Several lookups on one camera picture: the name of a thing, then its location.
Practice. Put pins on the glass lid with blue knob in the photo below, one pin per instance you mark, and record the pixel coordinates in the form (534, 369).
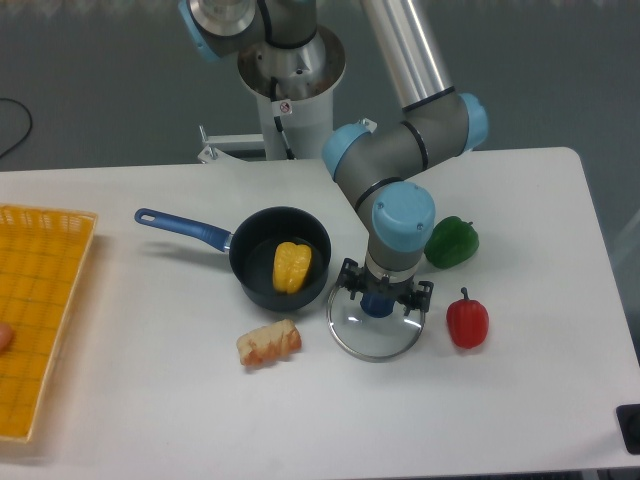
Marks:
(370, 326)

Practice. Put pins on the yellow bell pepper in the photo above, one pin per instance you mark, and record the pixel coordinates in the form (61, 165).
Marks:
(291, 266)

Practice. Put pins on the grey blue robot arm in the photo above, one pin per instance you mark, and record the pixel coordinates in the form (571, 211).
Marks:
(373, 170)

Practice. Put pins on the red bell pepper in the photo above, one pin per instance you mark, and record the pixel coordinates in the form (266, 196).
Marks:
(467, 321)

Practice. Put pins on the pink object at left edge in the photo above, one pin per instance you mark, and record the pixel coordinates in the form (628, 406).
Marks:
(6, 336)

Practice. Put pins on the green bell pepper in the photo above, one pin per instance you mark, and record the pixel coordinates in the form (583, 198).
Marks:
(452, 242)

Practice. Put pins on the black device at table corner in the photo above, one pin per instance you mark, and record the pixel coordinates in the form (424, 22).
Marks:
(628, 417)

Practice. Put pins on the yellow plastic basket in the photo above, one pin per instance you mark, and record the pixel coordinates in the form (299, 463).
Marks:
(43, 251)

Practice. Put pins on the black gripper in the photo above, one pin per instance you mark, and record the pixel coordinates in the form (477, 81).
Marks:
(384, 287)

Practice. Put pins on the dark pot with blue handle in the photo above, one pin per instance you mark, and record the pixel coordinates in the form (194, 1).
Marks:
(251, 249)

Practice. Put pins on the toy shrimp piece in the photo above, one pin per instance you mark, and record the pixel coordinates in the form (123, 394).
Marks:
(268, 343)

